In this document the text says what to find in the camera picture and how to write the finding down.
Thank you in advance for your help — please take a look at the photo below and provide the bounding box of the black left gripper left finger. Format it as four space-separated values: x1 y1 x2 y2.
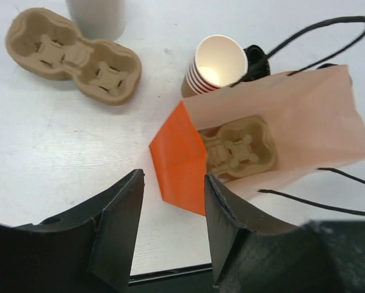
0 169 145 292

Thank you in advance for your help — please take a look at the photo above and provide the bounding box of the stack of brown paper cups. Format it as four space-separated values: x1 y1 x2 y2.
181 35 248 98

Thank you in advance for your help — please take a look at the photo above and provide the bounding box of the orange paper takeout bag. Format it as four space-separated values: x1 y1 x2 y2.
150 55 365 215

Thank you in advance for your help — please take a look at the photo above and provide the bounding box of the white cylindrical holder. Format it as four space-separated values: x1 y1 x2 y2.
65 0 126 40

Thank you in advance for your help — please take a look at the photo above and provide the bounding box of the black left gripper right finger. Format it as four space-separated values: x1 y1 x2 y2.
204 175 365 292

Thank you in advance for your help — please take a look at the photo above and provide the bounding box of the brown pulp cup carrier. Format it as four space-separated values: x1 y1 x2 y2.
199 116 276 181
5 7 142 106

